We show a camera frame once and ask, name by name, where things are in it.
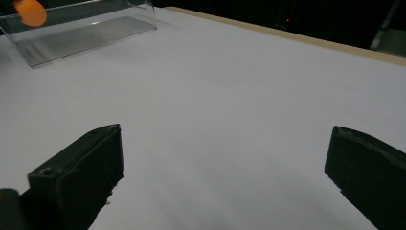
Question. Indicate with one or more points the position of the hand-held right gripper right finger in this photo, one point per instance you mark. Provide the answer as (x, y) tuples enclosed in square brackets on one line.
[(370, 172)]

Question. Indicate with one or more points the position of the clear plastic storage bin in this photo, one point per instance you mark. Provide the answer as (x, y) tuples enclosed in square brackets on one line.
[(79, 32)]

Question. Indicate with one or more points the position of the orange ball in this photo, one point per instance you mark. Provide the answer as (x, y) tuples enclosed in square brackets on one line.
[(30, 12)]

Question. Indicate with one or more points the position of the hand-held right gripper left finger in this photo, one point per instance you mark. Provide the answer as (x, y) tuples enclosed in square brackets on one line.
[(76, 179)]

